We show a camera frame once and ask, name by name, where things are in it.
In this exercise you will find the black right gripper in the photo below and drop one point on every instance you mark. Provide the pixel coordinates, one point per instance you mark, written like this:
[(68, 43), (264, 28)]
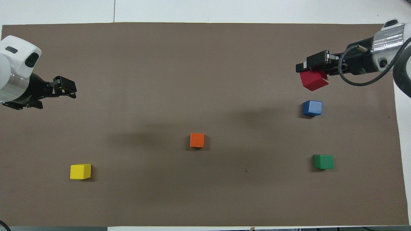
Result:
[(364, 61)]

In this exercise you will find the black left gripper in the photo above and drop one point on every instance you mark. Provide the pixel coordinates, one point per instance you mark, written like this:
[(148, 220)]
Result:
[(32, 91)]

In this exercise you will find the red wooden block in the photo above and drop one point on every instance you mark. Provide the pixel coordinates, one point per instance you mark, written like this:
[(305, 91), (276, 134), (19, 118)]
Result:
[(313, 81)]

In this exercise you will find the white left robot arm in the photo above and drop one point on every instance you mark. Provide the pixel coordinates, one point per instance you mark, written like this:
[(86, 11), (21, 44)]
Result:
[(13, 64)]

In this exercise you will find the blue wooden block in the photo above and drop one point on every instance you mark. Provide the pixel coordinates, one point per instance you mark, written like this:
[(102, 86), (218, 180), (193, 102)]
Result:
[(312, 108)]

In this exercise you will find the yellow wooden block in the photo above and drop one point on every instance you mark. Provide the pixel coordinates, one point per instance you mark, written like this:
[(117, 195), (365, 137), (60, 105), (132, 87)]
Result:
[(80, 172)]

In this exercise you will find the green wooden block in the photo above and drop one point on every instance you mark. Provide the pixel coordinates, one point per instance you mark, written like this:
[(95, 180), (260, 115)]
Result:
[(323, 162)]

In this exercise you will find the orange wooden block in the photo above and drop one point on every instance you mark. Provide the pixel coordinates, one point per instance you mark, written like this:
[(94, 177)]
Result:
[(197, 140)]

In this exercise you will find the brown table mat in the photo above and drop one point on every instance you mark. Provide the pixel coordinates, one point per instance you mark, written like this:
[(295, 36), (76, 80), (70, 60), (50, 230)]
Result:
[(205, 192)]

